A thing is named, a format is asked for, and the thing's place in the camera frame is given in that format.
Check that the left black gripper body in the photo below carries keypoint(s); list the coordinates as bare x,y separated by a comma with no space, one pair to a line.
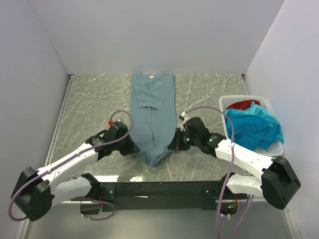
125,146

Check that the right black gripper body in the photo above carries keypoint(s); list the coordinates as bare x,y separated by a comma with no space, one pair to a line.
185,140

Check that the grey-blue t shirt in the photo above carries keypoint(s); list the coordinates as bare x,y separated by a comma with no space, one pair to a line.
152,108

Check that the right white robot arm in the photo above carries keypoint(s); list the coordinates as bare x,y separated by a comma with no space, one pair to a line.
270,178

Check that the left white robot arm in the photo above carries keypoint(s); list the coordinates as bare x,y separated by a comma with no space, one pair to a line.
37,191

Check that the black base beam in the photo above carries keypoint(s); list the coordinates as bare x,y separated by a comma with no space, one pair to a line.
158,195

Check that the red t shirt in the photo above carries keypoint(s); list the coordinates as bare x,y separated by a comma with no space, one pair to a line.
242,105

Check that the teal t shirt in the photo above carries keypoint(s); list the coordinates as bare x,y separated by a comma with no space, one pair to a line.
253,127

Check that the white laundry basket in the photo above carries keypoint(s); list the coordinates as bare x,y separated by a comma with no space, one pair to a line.
275,148

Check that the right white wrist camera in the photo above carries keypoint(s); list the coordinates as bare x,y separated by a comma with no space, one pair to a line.
184,118

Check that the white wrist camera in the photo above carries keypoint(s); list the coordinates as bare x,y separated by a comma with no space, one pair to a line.
110,122
184,118

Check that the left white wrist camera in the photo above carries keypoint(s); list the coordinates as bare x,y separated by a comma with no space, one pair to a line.
110,122

